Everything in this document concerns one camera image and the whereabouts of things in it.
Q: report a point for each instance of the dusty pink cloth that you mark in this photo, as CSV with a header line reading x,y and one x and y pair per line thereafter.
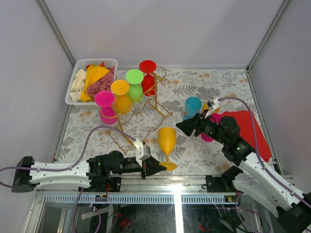
x,y
102,84

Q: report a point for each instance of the yellow cloth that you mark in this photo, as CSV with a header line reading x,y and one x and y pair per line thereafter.
x,y
93,74

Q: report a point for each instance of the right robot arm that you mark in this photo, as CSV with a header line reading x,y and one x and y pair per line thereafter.
x,y
251,175

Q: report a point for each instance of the red folded cloth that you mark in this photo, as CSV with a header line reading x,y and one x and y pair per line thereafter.
x,y
243,119

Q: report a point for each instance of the cream floral cloth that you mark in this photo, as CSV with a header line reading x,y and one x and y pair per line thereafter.
x,y
78,85

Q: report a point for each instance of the floral tablecloth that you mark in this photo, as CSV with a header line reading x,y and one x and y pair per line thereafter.
x,y
193,156

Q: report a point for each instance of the aluminium mounting rail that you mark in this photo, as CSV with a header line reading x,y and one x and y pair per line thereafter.
x,y
157,189

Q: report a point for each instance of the magenta wine glass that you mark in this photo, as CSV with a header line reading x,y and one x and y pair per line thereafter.
x,y
216,117
105,99

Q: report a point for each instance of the white plastic laundry basket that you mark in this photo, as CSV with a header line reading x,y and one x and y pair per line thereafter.
x,y
84,64

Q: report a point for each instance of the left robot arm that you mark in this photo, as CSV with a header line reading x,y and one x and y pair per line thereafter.
x,y
98,174

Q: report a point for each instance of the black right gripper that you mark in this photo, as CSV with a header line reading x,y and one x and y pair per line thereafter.
x,y
196,123

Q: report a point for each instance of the green wine glass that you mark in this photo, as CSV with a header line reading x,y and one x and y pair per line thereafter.
x,y
135,77

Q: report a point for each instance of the gold wire glass rack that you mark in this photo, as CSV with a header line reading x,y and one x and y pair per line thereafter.
x,y
147,100

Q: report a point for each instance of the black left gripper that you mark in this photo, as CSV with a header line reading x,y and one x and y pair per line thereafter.
x,y
151,167

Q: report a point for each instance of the blue wine glass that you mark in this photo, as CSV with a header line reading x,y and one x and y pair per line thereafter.
x,y
193,105

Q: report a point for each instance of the orange wine glass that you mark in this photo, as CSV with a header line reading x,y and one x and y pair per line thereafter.
x,y
167,142
122,101
205,107

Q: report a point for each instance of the red wine glass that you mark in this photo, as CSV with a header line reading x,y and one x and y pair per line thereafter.
x,y
148,67

